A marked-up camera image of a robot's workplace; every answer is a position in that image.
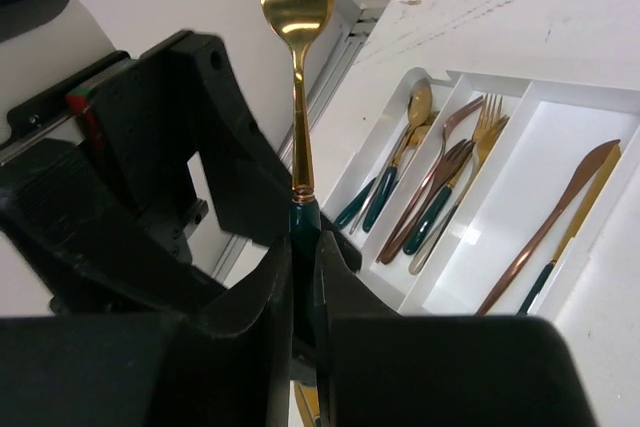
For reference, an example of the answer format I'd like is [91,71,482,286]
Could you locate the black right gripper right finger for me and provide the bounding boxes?
[313,231,397,426]

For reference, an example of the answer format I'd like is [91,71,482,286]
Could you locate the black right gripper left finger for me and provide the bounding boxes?
[145,236,294,426]

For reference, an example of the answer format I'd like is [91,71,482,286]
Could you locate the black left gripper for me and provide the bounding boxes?
[1,30,291,315]

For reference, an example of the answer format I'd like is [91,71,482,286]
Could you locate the gold knife green handle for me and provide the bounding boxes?
[293,382,321,427]
[517,145,621,315]

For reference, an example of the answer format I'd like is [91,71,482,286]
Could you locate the gold spoon green handle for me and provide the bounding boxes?
[362,120,433,232]

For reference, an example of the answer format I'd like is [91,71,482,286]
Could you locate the rose gold knife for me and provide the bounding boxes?
[475,139,620,316]

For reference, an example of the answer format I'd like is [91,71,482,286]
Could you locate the silver spoon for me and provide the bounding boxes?
[336,112,438,234]

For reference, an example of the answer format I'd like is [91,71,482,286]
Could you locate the gold fork green handle pile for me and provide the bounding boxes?
[446,115,509,221]

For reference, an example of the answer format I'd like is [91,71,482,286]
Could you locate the white three-compartment cutlery tray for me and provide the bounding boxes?
[345,73,639,325]

